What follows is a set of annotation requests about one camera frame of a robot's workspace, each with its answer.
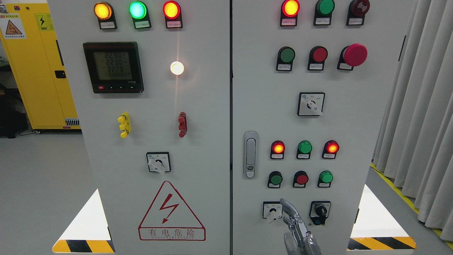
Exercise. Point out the lower white rotary switch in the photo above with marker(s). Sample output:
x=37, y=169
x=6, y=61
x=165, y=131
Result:
x=272, y=211

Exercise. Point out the door rotary switch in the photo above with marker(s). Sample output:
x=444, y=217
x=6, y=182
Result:
x=310, y=104
x=158, y=162

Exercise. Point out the grey cabinet right door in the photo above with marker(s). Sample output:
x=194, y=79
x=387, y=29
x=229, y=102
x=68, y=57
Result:
x=266, y=101

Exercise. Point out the yellow safety cabinet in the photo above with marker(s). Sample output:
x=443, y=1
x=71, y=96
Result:
x=31, y=45

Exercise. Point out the red indicator light left door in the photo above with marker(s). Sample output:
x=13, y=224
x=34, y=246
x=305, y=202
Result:
x=173, y=14

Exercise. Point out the lit red light middle right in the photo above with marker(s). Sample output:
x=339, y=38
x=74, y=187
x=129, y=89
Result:
x=330, y=150

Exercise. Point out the red button lower centre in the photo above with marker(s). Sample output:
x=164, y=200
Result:
x=300, y=179

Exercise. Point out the green indicator light left door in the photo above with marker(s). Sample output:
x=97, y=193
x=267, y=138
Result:
x=140, y=15

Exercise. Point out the white indicator light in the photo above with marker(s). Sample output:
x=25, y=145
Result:
x=177, y=68

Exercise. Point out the yellow indicator light left door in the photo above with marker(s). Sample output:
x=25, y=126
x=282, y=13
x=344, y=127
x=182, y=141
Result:
x=105, y=15

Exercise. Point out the left door rotary switch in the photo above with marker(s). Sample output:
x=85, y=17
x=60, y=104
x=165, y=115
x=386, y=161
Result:
x=158, y=162

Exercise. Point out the lit red light middle left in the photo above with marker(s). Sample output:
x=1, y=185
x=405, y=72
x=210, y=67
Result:
x=277, y=150

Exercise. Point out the red push button upper row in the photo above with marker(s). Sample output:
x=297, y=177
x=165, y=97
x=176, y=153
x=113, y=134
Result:
x=317, y=58

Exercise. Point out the red lightning warning sticker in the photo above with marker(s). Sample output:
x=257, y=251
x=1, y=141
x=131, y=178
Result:
x=169, y=217

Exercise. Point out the red mushroom emergency stop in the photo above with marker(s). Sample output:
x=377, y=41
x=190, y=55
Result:
x=352, y=56

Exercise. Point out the green button lower right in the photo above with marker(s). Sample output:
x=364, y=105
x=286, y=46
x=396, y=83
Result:
x=325, y=179

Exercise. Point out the green light middle centre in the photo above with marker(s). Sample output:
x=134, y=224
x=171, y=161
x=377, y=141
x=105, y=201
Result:
x=304, y=150

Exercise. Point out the green button lower left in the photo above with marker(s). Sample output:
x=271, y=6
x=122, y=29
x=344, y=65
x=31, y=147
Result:
x=275, y=179

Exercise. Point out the grey cabinet left door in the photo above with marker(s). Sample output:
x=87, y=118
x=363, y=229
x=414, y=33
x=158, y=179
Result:
x=200, y=161

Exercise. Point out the black key selector switch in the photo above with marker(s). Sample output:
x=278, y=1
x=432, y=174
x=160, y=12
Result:
x=319, y=212

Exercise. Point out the silver door handle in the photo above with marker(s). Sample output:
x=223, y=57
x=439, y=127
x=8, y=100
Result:
x=249, y=156

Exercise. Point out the right door upper rotary switch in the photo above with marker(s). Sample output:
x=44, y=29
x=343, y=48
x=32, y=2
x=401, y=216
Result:
x=310, y=104

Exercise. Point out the green push button upper row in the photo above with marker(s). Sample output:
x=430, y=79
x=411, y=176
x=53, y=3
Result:
x=285, y=57

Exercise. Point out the red indicator light top right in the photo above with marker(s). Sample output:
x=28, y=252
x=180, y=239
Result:
x=289, y=13

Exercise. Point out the yellow terminal connector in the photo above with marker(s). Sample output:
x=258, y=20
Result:
x=125, y=124

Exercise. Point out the red terminal connector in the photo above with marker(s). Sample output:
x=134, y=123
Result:
x=183, y=128

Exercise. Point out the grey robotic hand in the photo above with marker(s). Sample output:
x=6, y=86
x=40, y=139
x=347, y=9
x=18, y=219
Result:
x=299, y=241

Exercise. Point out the dark red buzzer top right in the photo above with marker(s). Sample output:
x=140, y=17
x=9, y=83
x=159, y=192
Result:
x=356, y=12

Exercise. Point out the grey cabinet door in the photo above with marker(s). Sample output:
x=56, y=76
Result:
x=200, y=161
x=266, y=101

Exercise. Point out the grey curtain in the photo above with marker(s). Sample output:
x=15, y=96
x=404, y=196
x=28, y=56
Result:
x=415, y=143

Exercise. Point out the black digital power meter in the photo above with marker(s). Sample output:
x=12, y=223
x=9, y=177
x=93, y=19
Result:
x=114, y=67

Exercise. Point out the lit red light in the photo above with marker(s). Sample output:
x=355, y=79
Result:
x=330, y=150
x=277, y=150

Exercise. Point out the green indicator light top right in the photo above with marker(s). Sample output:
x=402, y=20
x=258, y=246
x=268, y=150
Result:
x=323, y=12

